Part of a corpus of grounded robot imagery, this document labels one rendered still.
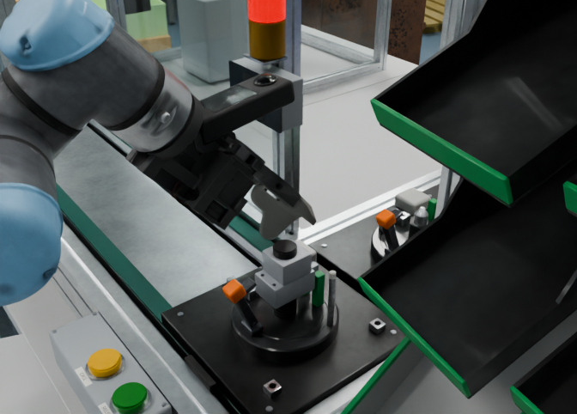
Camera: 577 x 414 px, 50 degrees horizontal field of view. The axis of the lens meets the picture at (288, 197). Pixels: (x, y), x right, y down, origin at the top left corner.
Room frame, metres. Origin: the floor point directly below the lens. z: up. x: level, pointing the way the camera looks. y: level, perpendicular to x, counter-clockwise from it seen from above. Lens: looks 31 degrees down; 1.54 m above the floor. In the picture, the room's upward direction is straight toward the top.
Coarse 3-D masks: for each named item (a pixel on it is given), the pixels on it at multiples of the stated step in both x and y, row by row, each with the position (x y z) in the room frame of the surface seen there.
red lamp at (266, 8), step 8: (248, 0) 0.83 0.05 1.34; (256, 0) 0.82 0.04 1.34; (264, 0) 0.82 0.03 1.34; (272, 0) 0.82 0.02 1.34; (280, 0) 0.82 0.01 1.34; (248, 8) 0.83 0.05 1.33; (256, 8) 0.82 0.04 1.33; (264, 8) 0.82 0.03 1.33; (272, 8) 0.82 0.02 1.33; (280, 8) 0.82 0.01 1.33; (248, 16) 0.84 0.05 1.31; (256, 16) 0.82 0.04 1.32; (264, 16) 0.82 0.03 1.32; (272, 16) 0.82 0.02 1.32; (280, 16) 0.82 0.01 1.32
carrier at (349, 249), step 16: (400, 192) 0.92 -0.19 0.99; (416, 192) 0.92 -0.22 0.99; (400, 208) 0.90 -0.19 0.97; (416, 208) 0.89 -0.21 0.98; (432, 208) 0.81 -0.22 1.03; (352, 224) 0.85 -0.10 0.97; (368, 224) 0.85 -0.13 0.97; (400, 224) 0.82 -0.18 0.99; (416, 224) 0.77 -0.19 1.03; (320, 240) 0.81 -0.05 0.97; (336, 240) 0.81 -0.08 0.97; (352, 240) 0.81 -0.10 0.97; (368, 240) 0.81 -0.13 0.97; (384, 240) 0.78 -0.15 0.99; (400, 240) 0.78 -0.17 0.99; (320, 256) 0.77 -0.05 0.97; (336, 256) 0.77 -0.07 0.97; (352, 256) 0.77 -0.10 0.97; (368, 256) 0.77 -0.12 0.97; (384, 256) 0.74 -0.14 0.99; (336, 272) 0.74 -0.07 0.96; (352, 272) 0.73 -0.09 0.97; (352, 288) 0.71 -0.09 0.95
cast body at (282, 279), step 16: (288, 240) 0.63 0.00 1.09; (272, 256) 0.61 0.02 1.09; (288, 256) 0.60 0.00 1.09; (304, 256) 0.61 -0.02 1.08; (272, 272) 0.61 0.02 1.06; (288, 272) 0.59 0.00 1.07; (304, 272) 0.61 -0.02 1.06; (256, 288) 0.61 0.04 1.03; (272, 288) 0.59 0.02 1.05; (288, 288) 0.59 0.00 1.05; (304, 288) 0.61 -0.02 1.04; (272, 304) 0.59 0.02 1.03
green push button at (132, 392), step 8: (128, 384) 0.51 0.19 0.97; (136, 384) 0.51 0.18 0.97; (120, 392) 0.50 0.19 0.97; (128, 392) 0.50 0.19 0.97; (136, 392) 0.50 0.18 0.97; (144, 392) 0.50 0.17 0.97; (112, 400) 0.49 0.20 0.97; (120, 400) 0.49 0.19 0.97; (128, 400) 0.49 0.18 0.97; (136, 400) 0.49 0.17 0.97; (144, 400) 0.49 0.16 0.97; (120, 408) 0.48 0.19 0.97; (128, 408) 0.48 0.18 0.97; (136, 408) 0.48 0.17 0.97
